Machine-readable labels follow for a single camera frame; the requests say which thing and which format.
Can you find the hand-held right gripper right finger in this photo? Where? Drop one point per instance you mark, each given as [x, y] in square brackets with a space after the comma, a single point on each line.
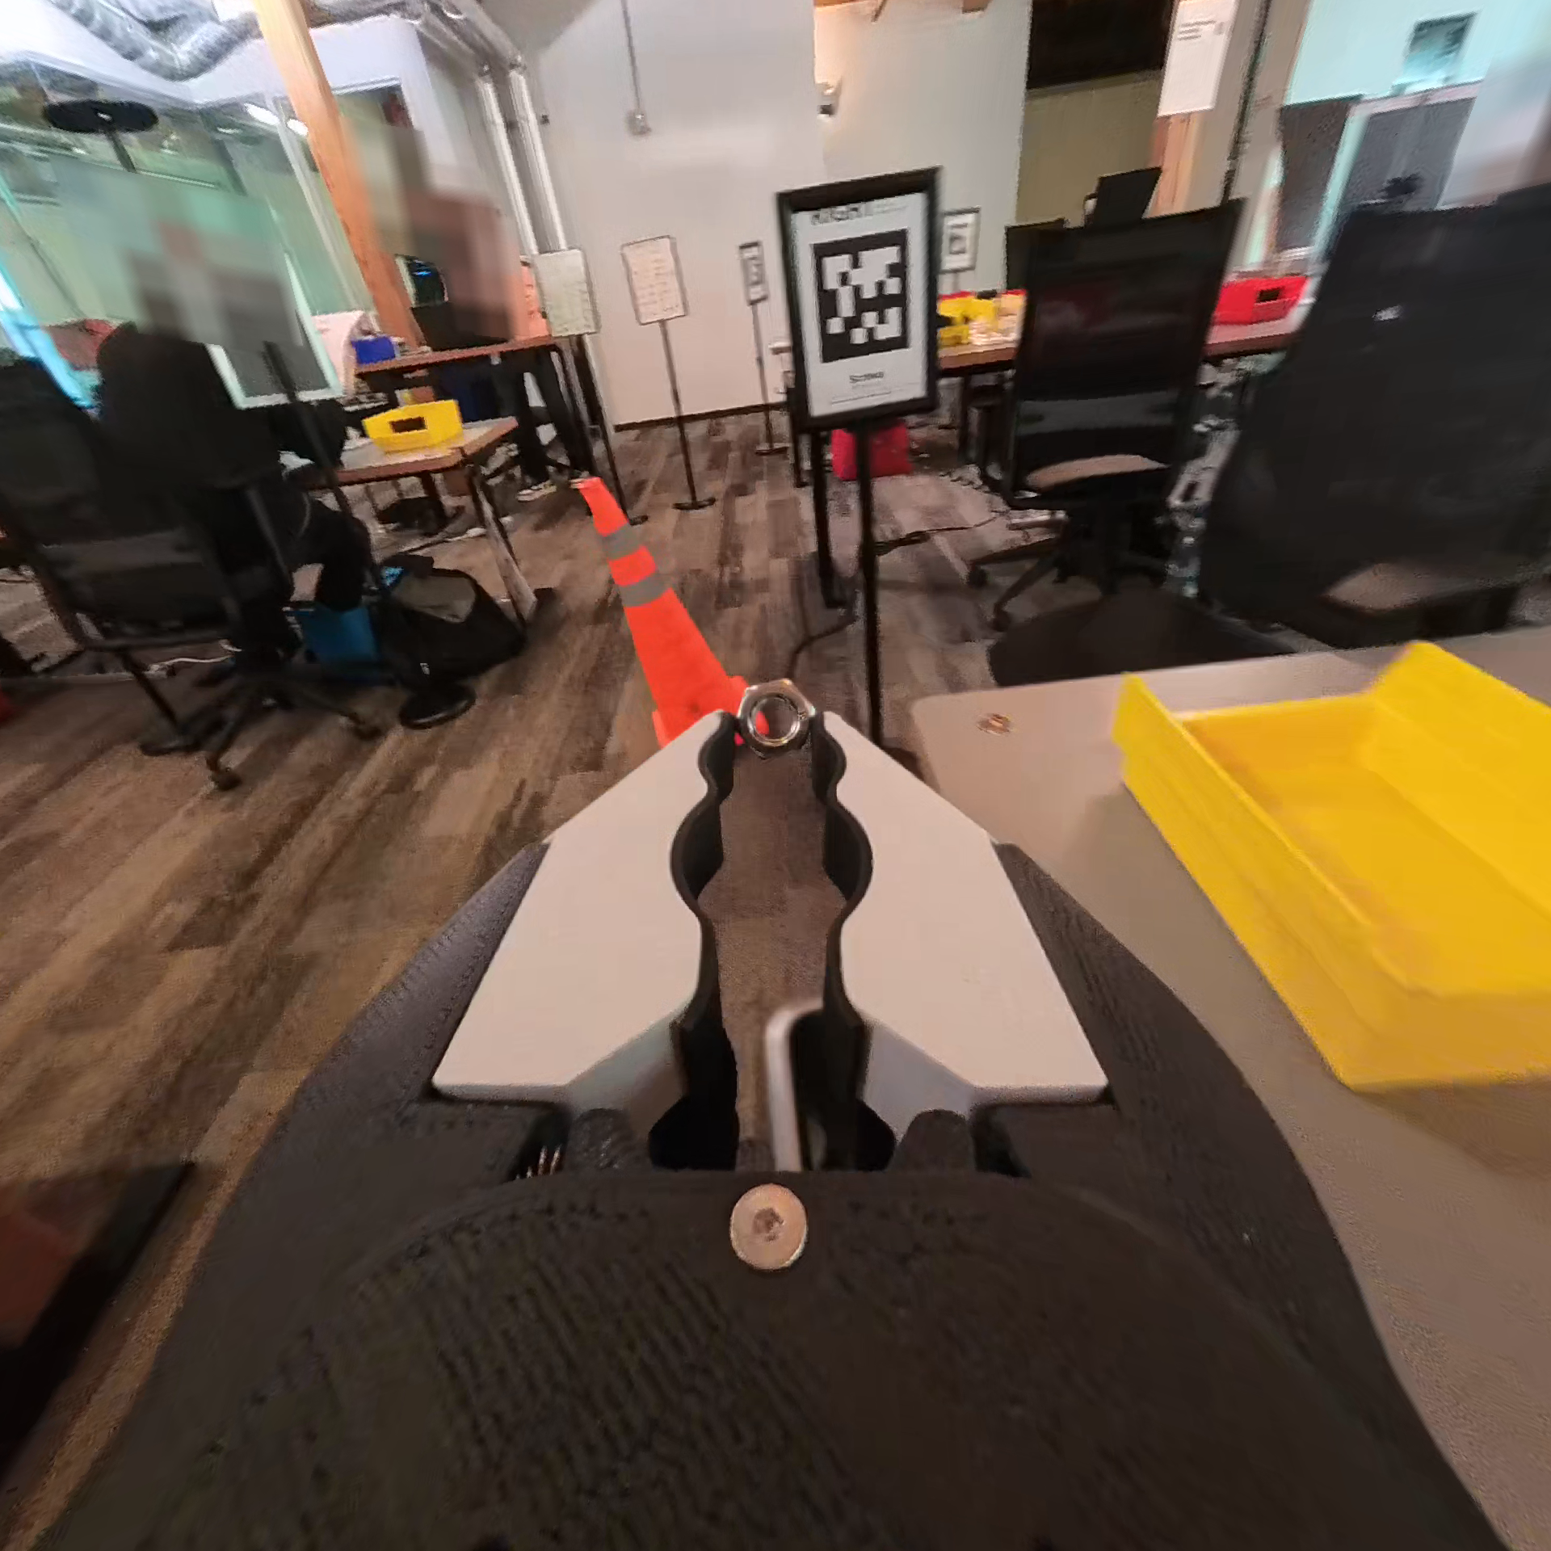
[970, 958]

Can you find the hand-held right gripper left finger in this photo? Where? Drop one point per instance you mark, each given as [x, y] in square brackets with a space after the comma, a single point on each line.
[571, 958]

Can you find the shiny hex nut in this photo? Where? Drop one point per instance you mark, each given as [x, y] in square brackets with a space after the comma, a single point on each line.
[746, 722]

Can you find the yellow plastic bin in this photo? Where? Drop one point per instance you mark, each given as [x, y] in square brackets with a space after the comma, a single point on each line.
[1395, 970]
[412, 427]

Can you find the orange traffic cone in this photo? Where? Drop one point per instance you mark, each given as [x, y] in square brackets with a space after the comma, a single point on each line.
[668, 630]

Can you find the black backpack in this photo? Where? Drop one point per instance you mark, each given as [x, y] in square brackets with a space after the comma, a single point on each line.
[449, 619]

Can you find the blue box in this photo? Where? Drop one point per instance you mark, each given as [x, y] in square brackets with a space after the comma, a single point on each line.
[340, 632]

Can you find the red plastic bin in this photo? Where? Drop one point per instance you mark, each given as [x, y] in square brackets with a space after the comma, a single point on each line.
[1261, 301]
[883, 450]

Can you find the grey top desk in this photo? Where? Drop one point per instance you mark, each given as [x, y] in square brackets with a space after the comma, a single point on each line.
[480, 442]

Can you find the long wooden desk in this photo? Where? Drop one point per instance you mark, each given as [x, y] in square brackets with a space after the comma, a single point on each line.
[982, 355]

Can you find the dark wooden desk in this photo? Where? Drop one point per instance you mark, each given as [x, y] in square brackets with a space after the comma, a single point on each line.
[486, 353]

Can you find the row of yellow bins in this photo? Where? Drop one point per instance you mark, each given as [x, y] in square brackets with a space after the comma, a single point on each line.
[970, 318]

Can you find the black mesh office chair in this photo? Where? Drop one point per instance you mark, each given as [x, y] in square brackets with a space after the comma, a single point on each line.
[1395, 400]
[1104, 314]

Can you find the small whiteboard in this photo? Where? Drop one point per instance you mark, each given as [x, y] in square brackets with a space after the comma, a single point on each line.
[567, 291]

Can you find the black framed tag sign stand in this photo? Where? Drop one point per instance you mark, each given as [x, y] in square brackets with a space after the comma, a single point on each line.
[862, 291]

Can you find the whiteboard sign stand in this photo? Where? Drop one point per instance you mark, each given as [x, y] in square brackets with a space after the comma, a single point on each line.
[654, 280]

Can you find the small sign stand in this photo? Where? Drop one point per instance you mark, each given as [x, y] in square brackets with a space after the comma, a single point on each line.
[753, 272]

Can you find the hanging paper sign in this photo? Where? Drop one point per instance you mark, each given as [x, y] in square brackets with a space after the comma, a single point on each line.
[1197, 60]

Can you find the framed wall picture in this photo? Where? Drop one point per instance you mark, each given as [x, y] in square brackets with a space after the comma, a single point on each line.
[961, 241]

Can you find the wooden support post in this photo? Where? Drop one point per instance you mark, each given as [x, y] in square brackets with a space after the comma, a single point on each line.
[340, 183]

